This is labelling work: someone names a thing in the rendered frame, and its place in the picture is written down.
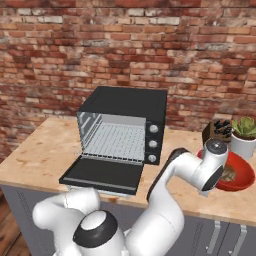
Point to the green plant in white pot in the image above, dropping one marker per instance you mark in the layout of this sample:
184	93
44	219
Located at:
245	136

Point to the black toaster oven door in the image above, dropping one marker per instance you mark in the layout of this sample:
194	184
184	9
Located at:
103	173

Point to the red bowl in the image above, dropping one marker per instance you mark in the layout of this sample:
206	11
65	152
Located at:
241	176

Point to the black toaster oven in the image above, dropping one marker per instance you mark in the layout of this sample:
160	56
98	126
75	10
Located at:
133	113

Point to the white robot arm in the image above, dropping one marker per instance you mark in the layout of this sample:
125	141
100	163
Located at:
160	213

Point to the silver toaster oven knob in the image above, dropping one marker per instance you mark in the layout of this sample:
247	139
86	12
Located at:
152	158
153	144
153	128

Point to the grey cupboard door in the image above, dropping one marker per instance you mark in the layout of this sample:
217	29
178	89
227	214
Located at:
20	213
245	241
208	238

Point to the brown bread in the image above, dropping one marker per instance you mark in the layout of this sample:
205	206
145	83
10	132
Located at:
230	174

